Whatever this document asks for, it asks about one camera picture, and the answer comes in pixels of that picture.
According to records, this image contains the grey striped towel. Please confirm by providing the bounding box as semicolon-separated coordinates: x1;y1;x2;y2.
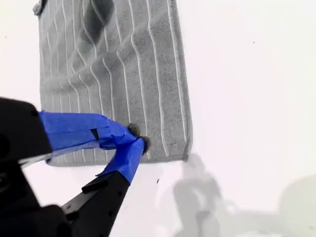
33;0;194;168

